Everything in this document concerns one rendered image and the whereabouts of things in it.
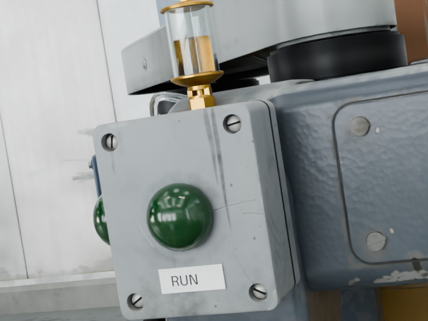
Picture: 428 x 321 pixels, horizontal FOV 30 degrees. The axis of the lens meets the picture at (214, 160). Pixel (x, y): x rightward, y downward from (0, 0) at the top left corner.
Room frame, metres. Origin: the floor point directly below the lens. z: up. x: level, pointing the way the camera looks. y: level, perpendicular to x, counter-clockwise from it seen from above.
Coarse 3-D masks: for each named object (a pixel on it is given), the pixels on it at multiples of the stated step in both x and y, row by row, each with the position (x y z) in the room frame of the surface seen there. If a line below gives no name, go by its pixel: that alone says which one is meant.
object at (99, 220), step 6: (102, 198) 0.37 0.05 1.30; (96, 204) 0.38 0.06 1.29; (102, 204) 0.37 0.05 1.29; (96, 210) 0.37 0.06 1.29; (102, 210) 0.37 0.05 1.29; (96, 216) 0.37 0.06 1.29; (102, 216) 0.37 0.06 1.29; (96, 222) 0.37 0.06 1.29; (102, 222) 0.37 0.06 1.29; (96, 228) 0.37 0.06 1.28; (102, 228) 0.37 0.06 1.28; (102, 234) 0.37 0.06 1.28; (102, 240) 0.38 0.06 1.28; (108, 240) 0.37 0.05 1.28
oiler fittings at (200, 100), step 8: (184, 0) 0.43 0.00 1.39; (192, 0) 0.42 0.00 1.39; (200, 0) 0.42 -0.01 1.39; (168, 8) 0.42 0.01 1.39; (208, 72) 0.42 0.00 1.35; (216, 72) 0.42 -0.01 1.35; (176, 80) 0.42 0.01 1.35; (184, 80) 0.42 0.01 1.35; (192, 80) 0.42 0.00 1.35; (200, 80) 0.42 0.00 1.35; (208, 80) 0.42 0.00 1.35; (192, 88) 0.43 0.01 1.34; (200, 88) 0.42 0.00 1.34; (208, 88) 0.43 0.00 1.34; (192, 96) 0.43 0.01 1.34; (200, 96) 0.42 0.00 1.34; (208, 96) 0.43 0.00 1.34; (192, 104) 0.43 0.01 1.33; (200, 104) 0.42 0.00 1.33; (208, 104) 0.43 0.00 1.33
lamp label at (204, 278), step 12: (216, 264) 0.34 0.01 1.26; (168, 276) 0.35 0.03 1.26; (180, 276) 0.35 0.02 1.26; (192, 276) 0.35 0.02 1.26; (204, 276) 0.34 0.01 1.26; (216, 276) 0.34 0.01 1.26; (168, 288) 0.35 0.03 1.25; (180, 288) 0.35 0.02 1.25; (192, 288) 0.35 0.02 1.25; (204, 288) 0.34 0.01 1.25; (216, 288) 0.34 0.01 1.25
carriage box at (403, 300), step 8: (424, 288) 0.65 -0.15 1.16; (384, 296) 0.66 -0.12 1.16; (392, 296) 0.66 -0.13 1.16; (400, 296) 0.65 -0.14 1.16; (408, 296) 0.65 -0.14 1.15; (416, 296) 0.65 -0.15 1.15; (424, 296) 0.65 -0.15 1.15; (384, 304) 0.66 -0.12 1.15; (392, 304) 0.66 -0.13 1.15; (400, 304) 0.66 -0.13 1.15; (408, 304) 0.65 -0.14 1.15; (416, 304) 0.65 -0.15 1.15; (424, 304) 0.65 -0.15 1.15; (384, 312) 0.66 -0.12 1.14; (392, 312) 0.66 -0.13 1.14; (400, 312) 0.66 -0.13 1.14; (408, 312) 0.65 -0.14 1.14; (416, 312) 0.65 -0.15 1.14; (424, 312) 0.65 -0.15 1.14; (392, 320) 0.66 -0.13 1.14; (400, 320) 0.66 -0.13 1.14; (408, 320) 0.65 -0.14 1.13; (416, 320) 0.65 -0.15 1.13; (424, 320) 0.65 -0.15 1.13
